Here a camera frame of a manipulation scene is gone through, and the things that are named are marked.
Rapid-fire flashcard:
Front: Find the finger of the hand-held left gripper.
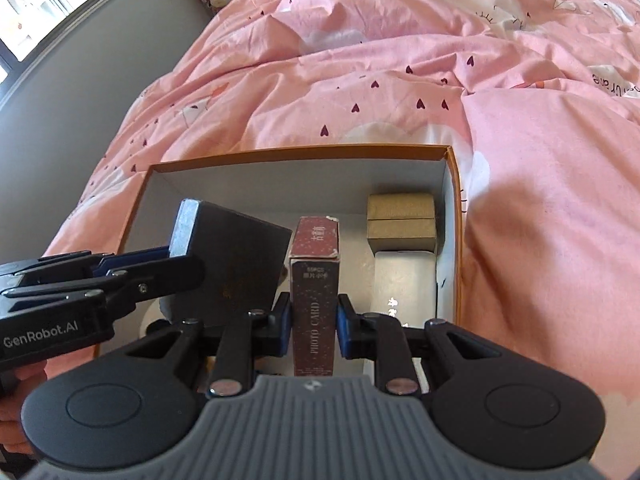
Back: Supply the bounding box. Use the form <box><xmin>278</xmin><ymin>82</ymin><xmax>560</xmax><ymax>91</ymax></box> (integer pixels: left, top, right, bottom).
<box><xmin>15</xmin><ymin>245</ymin><xmax>173</xmax><ymax>281</ymax></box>
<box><xmin>0</xmin><ymin>255</ymin><xmax>206</xmax><ymax>311</ymax></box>

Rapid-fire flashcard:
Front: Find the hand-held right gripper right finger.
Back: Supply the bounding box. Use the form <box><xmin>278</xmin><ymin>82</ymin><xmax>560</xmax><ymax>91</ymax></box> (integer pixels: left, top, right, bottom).
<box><xmin>337</xmin><ymin>294</ymin><xmax>501</xmax><ymax>398</ymax></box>

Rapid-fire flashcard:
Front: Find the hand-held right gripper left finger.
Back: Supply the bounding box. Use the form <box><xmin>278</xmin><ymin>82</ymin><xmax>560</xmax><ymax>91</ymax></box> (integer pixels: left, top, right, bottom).
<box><xmin>125</xmin><ymin>292</ymin><xmax>293</xmax><ymax>400</ymax></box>

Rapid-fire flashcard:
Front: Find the dark red card box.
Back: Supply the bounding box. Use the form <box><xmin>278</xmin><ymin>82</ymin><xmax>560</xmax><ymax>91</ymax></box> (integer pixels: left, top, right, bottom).
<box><xmin>289</xmin><ymin>215</ymin><xmax>341</xmax><ymax>378</ymax></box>

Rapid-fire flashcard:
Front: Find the dark grey box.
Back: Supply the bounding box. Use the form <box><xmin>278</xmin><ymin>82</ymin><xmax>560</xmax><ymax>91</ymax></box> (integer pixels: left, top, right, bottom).
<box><xmin>159</xmin><ymin>199</ymin><xmax>293</xmax><ymax>328</ymax></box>

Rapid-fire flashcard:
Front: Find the cream gift box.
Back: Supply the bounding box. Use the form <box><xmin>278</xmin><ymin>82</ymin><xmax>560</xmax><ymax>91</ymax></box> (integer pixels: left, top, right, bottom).
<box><xmin>370</xmin><ymin>250</ymin><xmax>438</xmax><ymax>331</ymax></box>

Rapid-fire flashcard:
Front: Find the small brown cardboard box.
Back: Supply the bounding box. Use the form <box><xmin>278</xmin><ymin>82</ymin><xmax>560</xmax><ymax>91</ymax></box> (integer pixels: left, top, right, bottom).
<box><xmin>366</xmin><ymin>192</ymin><xmax>438</xmax><ymax>253</ymax></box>

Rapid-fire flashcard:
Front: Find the orange cardboard box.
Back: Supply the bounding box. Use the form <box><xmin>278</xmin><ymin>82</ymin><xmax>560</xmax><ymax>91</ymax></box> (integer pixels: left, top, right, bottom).
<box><xmin>95</xmin><ymin>144</ymin><xmax>463</xmax><ymax>361</ymax></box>

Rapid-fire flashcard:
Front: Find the person's left hand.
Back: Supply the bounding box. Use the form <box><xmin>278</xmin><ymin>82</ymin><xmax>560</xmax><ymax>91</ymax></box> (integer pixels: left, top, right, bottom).
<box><xmin>0</xmin><ymin>357</ymin><xmax>48</xmax><ymax>453</ymax></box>

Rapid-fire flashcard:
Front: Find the window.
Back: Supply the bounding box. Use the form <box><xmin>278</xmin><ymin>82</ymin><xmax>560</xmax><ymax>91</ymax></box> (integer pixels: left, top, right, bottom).
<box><xmin>0</xmin><ymin>0</ymin><xmax>148</xmax><ymax>111</ymax></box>

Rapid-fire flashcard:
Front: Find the pink printed duvet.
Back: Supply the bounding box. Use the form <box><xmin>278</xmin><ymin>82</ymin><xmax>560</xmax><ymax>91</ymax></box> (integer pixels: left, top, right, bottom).
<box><xmin>42</xmin><ymin>0</ymin><xmax>640</xmax><ymax>480</ymax></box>

